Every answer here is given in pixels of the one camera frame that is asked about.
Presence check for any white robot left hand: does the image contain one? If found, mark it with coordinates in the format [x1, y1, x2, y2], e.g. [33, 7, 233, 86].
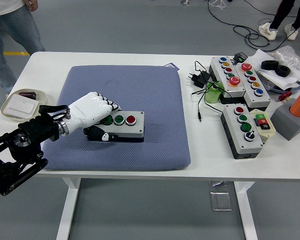
[65, 91, 123, 143]

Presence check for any grey four-button control box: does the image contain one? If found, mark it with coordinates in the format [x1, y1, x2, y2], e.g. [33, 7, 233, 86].
[220, 103, 265, 160]
[97, 110, 145, 143]

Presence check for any grey five-button control box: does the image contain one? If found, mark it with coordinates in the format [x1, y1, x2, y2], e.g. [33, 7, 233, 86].
[209, 56, 246, 99]
[233, 62, 272, 109]

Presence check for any beige oval tray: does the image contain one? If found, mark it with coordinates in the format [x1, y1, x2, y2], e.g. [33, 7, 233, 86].
[0, 88, 48, 123]

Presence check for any blue-grey cushion mat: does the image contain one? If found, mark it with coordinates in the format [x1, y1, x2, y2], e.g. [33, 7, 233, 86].
[43, 65, 192, 172]

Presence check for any white table leg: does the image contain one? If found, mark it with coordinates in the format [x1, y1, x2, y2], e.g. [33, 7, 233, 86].
[56, 177, 82, 240]
[233, 181, 259, 240]

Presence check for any person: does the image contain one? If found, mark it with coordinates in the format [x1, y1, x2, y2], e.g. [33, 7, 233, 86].
[0, 0, 46, 96]
[258, 0, 300, 42]

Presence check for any silver floor socket plate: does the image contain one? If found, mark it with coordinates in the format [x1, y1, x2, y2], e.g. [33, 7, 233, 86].
[209, 191, 233, 212]

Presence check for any small black terminal module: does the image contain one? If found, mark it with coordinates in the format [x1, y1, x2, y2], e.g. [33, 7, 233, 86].
[233, 51, 249, 63]

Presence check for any white foam sheet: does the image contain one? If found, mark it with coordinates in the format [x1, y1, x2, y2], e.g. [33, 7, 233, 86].
[247, 48, 300, 91]

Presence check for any red valve knob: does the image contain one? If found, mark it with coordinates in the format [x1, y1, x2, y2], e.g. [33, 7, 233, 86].
[278, 91, 293, 102]

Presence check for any grey block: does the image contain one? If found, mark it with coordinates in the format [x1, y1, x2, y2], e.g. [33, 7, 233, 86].
[269, 97, 300, 141]

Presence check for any clear bubble wrap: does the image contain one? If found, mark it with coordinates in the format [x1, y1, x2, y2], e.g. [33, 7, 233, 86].
[269, 45, 300, 73]

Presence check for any blue round plate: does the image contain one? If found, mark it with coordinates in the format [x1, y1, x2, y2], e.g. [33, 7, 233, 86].
[263, 74, 300, 95]

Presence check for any white wall switch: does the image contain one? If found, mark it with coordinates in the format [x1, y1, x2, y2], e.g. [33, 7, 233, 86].
[2, 94, 40, 118]

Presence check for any black power adapter with cord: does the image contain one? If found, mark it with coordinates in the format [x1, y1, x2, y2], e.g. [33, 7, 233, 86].
[188, 60, 231, 123]

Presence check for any small silver floor bracket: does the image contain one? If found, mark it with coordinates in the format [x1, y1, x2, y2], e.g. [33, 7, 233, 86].
[208, 180, 228, 188]

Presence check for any white floor cable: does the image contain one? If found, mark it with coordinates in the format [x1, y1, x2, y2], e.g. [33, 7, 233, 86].
[208, 0, 227, 12]

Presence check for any cream three-button switch box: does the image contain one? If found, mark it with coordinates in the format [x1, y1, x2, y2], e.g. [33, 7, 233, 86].
[249, 108, 277, 143]

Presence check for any black floor cable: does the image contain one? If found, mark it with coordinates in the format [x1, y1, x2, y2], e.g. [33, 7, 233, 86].
[207, 0, 300, 52]

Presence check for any black foam ring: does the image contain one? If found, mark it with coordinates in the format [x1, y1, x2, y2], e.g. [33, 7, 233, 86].
[261, 60, 280, 71]
[275, 64, 292, 78]

